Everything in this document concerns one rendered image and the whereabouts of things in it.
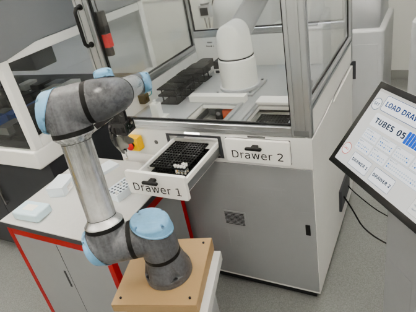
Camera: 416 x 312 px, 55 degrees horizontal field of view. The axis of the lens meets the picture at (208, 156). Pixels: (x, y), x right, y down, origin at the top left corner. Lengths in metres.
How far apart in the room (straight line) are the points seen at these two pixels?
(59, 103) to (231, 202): 1.11
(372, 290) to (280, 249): 0.54
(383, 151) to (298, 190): 0.58
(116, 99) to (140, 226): 0.36
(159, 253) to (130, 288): 0.19
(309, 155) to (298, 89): 0.28
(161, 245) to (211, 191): 0.84
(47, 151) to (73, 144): 1.15
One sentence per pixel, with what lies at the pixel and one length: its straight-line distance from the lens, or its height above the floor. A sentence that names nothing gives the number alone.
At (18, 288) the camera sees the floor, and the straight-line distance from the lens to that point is 2.92.
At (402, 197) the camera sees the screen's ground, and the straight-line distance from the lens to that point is 1.23.
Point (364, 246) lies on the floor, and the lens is 2.55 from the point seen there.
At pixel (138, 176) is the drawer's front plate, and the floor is 0.91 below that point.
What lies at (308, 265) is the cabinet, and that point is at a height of 0.25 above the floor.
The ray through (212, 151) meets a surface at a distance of 1.78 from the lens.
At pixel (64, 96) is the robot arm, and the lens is 1.12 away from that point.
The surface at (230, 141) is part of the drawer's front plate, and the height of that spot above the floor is 0.92.
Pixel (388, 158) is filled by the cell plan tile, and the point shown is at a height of 1.05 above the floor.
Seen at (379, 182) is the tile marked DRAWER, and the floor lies 1.00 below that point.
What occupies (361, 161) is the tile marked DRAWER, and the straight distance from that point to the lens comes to 1.37.
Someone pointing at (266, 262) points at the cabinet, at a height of 0.21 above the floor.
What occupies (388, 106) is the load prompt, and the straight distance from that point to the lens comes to 1.39.
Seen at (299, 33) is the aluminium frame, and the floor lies 1.36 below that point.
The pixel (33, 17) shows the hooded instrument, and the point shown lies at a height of 1.51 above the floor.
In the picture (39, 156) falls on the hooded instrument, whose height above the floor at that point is 0.87.
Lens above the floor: 1.72
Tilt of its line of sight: 29 degrees down
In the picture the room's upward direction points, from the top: 11 degrees counter-clockwise
